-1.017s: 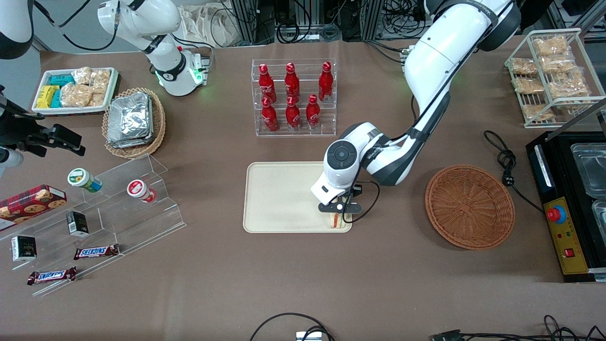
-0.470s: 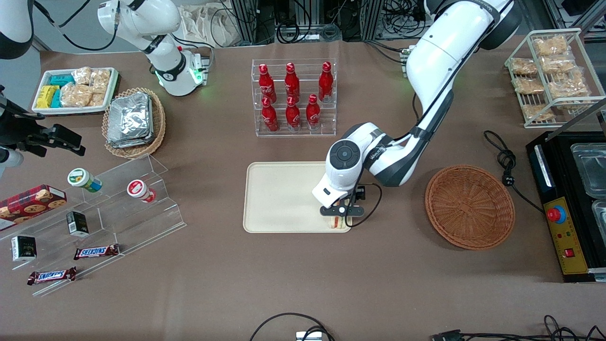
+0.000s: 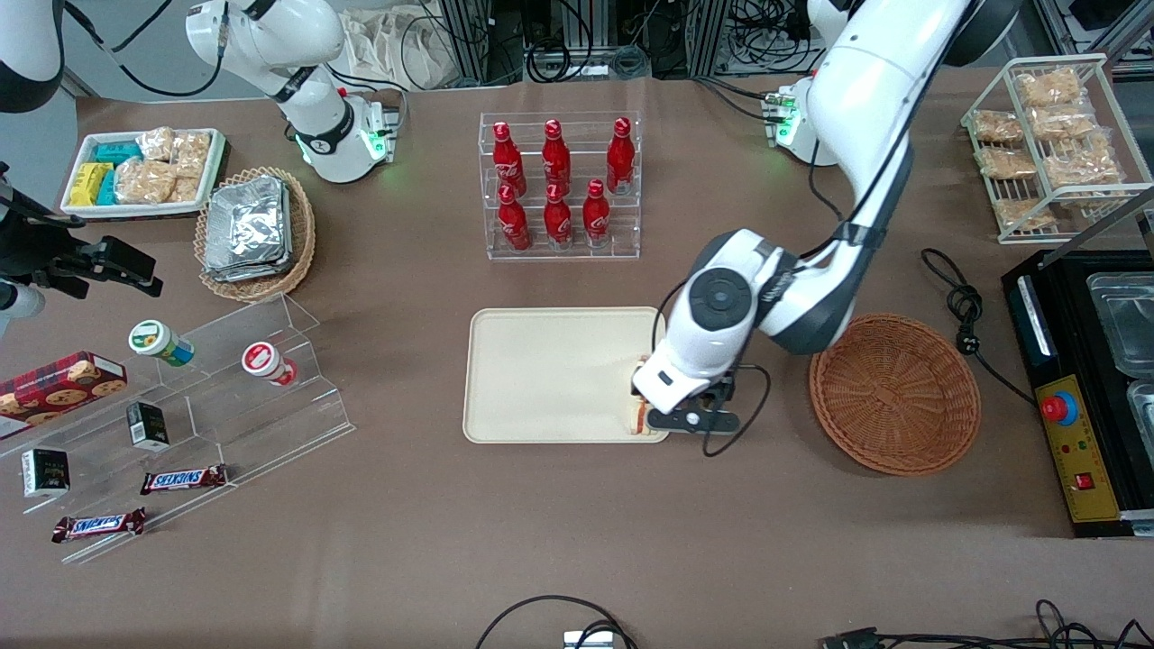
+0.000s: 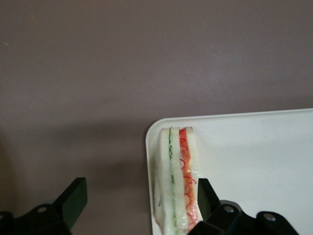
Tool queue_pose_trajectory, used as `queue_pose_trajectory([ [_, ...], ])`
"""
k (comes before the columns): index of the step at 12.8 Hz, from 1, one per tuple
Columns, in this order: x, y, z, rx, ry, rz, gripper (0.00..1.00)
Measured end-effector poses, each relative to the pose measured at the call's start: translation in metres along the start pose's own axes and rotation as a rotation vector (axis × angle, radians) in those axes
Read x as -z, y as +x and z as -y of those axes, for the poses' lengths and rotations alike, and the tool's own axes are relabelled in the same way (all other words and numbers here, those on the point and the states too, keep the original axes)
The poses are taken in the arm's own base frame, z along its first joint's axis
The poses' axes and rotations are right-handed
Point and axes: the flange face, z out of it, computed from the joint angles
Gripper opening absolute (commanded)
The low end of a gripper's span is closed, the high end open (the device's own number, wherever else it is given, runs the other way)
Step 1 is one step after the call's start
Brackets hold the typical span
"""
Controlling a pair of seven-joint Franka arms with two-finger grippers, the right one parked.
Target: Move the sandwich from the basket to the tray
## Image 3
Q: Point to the brown wicker basket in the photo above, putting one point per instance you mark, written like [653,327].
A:
[902,397]

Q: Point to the small black box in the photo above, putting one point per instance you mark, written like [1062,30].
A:
[45,472]
[147,425]

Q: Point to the beige plastic tray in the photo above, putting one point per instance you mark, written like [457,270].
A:
[550,375]

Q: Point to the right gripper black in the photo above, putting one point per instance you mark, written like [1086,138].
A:
[34,249]

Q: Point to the red emergency stop button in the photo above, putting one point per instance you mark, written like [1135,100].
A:
[1060,408]

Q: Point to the clear acrylic stepped stand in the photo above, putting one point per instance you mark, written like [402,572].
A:
[270,424]

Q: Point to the red tartan cookie box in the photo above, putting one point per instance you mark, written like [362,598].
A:
[59,388]

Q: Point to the yellow snack packet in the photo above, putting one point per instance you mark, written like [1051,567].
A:
[88,183]

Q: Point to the large steel food pan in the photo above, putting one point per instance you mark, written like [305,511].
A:
[1122,320]

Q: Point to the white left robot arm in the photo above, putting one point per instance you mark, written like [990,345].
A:
[865,108]

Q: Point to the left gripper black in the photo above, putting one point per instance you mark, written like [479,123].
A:
[719,391]

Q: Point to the small steel food pan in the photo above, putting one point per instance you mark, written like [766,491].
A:
[1143,415]

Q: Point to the grey metal rod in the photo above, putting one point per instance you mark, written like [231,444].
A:
[1113,213]

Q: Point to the brown snickers bar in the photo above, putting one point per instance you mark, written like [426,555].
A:
[99,525]
[183,479]

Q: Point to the black appliance yellow panel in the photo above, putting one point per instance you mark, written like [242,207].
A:
[1095,469]

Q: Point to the white rectangular snack tray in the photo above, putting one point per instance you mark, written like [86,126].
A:
[81,211]

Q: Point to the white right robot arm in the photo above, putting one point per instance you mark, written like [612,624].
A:
[297,54]

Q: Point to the clear rice cracker bag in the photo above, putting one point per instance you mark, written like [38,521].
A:
[155,144]
[187,189]
[192,153]
[144,183]

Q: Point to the clear fried snack bag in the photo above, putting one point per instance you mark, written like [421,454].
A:
[1048,87]
[1005,162]
[1062,122]
[1082,164]
[996,126]
[1023,214]

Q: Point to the green lid cup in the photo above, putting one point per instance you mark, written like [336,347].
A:
[158,342]

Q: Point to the teal snack packet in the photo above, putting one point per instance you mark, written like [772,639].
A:
[117,152]
[107,189]

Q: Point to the light tan wicker basket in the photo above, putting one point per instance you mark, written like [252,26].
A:
[302,243]

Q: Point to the clear acrylic bottle rack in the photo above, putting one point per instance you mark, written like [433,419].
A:
[577,254]

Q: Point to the triangle sandwich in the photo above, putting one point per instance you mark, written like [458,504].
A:
[639,424]

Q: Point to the silver foil pouch stack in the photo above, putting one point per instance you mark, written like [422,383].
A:
[248,227]

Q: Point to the beige cloth bag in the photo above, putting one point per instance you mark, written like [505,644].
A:
[388,50]

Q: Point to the red lid cup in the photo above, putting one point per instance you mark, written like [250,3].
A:
[266,362]

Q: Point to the aluminium frame post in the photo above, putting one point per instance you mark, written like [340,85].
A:
[469,36]

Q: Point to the red cola bottle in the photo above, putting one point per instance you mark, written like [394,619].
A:
[596,219]
[514,225]
[558,223]
[619,160]
[556,162]
[508,167]

